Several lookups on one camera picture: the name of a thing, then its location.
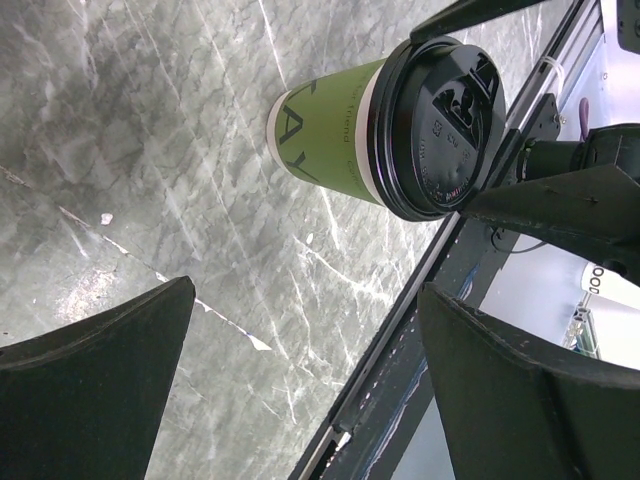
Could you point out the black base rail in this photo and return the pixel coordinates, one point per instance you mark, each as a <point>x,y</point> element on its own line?
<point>385,424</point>

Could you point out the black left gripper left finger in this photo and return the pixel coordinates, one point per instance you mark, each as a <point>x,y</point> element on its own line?
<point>86,401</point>

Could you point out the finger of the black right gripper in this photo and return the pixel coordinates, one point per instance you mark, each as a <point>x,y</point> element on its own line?
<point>592,213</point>
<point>465,14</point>

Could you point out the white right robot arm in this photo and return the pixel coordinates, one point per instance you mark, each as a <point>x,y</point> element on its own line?
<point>616,145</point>

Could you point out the green paper coffee cup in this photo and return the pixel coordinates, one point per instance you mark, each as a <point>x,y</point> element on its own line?
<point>318,131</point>

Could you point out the black plastic cup lid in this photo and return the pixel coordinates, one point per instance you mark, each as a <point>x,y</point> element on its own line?
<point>435,122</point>

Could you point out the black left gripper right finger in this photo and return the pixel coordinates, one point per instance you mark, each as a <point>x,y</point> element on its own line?
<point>515,406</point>

